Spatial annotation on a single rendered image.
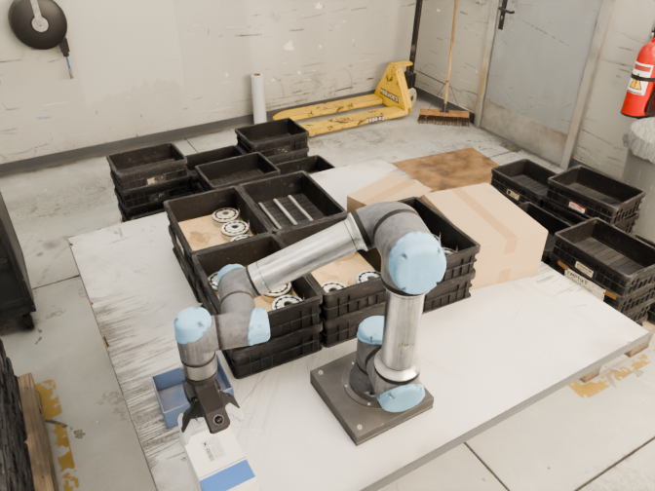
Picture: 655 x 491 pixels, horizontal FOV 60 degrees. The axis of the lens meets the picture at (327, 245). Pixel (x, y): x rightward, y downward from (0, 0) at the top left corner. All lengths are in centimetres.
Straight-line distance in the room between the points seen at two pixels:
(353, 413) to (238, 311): 56
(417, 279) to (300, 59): 444
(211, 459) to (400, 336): 56
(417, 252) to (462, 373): 77
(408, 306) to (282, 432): 59
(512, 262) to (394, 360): 92
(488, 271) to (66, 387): 196
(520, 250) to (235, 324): 127
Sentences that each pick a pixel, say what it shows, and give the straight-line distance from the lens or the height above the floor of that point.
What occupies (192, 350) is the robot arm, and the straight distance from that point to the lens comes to 120.
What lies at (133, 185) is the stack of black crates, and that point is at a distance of 337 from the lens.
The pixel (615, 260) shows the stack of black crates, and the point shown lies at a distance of 292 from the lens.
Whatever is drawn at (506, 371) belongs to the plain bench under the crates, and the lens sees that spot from 187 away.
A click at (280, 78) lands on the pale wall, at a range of 542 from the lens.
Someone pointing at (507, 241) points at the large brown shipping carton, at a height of 89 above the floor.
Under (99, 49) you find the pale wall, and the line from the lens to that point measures 487.
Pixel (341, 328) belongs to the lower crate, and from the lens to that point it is 183.
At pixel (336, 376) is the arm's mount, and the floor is 75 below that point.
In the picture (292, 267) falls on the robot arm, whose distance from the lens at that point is 126.
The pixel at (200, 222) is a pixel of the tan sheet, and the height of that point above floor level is 83.
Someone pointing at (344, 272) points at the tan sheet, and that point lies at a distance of 196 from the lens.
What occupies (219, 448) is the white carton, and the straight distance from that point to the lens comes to 152.
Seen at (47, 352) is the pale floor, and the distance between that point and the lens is 316.
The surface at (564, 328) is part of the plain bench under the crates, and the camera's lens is 209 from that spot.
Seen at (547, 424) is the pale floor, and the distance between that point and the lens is 272.
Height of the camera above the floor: 200
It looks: 34 degrees down
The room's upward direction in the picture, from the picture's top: straight up
